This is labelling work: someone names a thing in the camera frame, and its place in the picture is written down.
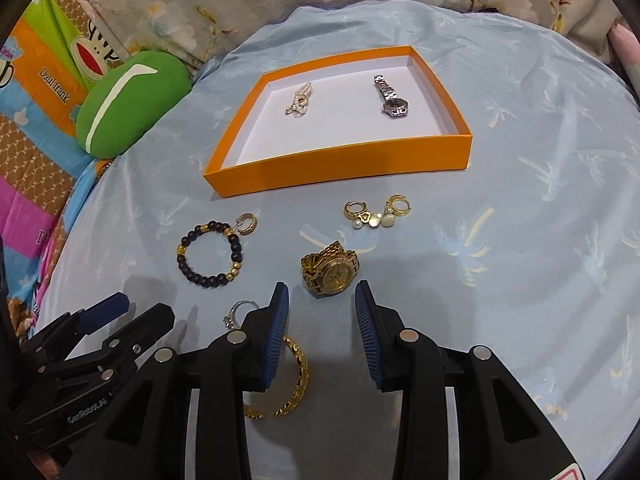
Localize green plush cushion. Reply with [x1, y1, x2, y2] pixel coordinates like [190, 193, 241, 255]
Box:
[76, 51, 192, 159]

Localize silver ring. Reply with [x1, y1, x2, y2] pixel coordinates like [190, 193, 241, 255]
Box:
[222, 299, 262, 332]

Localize black bead bracelet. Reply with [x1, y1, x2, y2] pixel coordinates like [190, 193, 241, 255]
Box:
[174, 219, 245, 290]

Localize gold pearl drop earrings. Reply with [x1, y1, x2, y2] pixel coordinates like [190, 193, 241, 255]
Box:
[343, 194, 411, 230]

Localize light blue palm sheet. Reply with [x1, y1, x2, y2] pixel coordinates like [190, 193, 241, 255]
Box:
[40, 1, 639, 479]

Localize gold wrist watch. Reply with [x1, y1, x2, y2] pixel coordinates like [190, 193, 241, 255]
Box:
[300, 240, 360, 297]

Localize colourful cartoon bedsheet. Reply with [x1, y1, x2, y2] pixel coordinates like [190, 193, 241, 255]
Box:
[1, 0, 122, 340]

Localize pink white pillow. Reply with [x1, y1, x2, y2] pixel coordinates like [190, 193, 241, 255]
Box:
[608, 23, 640, 93]

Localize gold hoop earring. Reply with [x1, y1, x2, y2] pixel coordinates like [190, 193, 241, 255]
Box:
[233, 212, 258, 236]

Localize white pearl bracelet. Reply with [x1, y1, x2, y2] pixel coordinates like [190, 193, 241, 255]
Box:
[284, 81, 314, 117]

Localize orange shallow box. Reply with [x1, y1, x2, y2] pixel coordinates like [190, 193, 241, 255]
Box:
[203, 46, 473, 197]

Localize gold braided bangle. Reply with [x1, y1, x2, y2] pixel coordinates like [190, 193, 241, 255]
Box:
[271, 335, 310, 418]

